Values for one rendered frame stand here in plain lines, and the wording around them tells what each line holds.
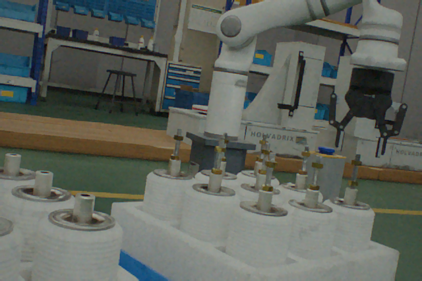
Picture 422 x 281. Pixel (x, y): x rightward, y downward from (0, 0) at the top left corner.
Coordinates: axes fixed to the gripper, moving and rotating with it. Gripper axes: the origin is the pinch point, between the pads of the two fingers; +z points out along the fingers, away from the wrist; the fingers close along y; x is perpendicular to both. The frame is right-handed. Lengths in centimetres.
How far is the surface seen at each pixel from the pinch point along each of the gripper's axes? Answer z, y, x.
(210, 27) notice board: -93, 183, -613
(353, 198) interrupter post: 9.5, -0.4, 1.0
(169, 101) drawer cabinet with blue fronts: 15, 194, -510
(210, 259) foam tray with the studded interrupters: 18.7, 20.2, 24.0
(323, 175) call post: 8.9, 5.1, -20.8
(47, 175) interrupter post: 8, 41, 38
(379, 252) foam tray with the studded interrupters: 17.9, -6.4, 3.0
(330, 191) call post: 12.7, 3.0, -22.7
